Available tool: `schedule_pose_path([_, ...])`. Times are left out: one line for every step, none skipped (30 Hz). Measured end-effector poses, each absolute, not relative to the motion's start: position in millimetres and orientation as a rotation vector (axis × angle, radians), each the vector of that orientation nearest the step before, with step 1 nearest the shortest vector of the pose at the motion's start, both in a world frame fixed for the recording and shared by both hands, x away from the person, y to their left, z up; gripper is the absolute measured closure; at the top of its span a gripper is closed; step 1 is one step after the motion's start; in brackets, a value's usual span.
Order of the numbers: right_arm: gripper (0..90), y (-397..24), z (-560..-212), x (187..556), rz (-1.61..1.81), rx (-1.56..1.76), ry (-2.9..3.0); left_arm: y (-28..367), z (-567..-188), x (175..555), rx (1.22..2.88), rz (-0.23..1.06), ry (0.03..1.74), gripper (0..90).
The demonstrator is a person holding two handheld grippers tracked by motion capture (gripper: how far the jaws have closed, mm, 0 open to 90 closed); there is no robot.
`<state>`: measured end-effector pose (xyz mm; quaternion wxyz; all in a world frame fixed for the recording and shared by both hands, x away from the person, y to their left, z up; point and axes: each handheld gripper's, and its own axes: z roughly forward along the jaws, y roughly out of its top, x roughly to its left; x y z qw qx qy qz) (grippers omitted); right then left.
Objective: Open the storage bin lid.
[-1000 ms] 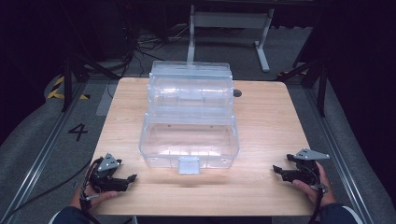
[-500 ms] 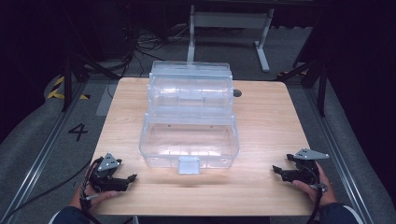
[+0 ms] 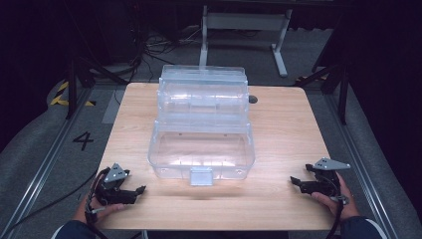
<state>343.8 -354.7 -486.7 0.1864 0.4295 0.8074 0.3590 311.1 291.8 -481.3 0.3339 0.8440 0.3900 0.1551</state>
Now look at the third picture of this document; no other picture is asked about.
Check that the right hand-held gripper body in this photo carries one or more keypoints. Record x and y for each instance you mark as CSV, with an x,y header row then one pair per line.
x,y
326,181

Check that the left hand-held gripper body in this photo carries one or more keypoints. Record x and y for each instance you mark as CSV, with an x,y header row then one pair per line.
x,y
111,192

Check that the clear plastic storage box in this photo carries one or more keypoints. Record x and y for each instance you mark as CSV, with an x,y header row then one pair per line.
x,y
200,152

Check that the person's left hand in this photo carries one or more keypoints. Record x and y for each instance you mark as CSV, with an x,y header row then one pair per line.
x,y
99,210

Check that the person's right hand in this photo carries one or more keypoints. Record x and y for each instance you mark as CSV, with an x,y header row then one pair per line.
x,y
345,205

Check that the black metal stand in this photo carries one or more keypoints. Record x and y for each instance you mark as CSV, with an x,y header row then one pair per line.
x,y
72,89
343,96

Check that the yellow black floor tape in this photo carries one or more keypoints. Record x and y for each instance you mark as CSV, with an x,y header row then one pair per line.
x,y
59,98

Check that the aluminium floor rail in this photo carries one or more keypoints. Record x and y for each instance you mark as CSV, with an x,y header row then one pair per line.
x,y
358,146
43,166

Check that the white metal table frame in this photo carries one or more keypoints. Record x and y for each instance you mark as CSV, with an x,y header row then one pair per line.
x,y
245,21

